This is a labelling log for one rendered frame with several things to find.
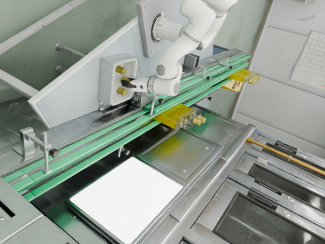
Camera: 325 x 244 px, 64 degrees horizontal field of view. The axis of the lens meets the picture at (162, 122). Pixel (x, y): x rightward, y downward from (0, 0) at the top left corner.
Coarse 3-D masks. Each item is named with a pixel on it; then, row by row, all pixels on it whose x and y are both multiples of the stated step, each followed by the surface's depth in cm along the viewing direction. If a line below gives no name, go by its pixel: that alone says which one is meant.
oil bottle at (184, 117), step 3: (171, 108) 157; (168, 111) 154; (171, 111) 154; (174, 111) 155; (177, 111) 155; (174, 114) 152; (177, 114) 152; (180, 114) 153; (183, 114) 153; (180, 117) 150; (183, 117) 150; (186, 117) 152; (183, 120) 150; (183, 123) 151
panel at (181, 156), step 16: (160, 144) 150; (176, 144) 153; (192, 144) 156; (208, 144) 159; (144, 160) 134; (160, 160) 137; (176, 160) 140; (192, 160) 142; (208, 160) 144; (176, 176) 128; (192, 176) 130; (80, 192) 109; (80, 208) 102; (96, 224) 97; (112, 240) 94
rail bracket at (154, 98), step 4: (144, 92) 138; (144, 96) 139; (148, 96) 138; (152, 96) 136; (156, 96) 136; (152, 100) 137; (156, 100) 136; (160, 100) 134; (152, 104) 138; (152, 108) 140; (152, 112) 141; (152, 116) 141
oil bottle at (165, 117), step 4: (164, 112) 151; (168, 112) 152; (156, 116) 152; (160, 116) 150; (164, 116) 148; (168, 116) 148; (172, 116) 149; (176, 116) 150; (160, 120) 151; (164, 120) 149; (168, 120) 148; (172, 120) 146; (176, 120) 146; (180, 120) 147; (168, 124) 149; (172, 124) 147; (176, 124) 146; (180, 124) 146; (176, 128) 147
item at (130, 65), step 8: (120, 64) 132; (128, 64) 133; (136, 64) 132; (112, 72) 120; (128, 72) 135; (112, 80) 121; (112, 88) 123; (128, 88) 139; (112, 96) 126; (120, 96) 137; (128, 96) 139; (112, 104) 128
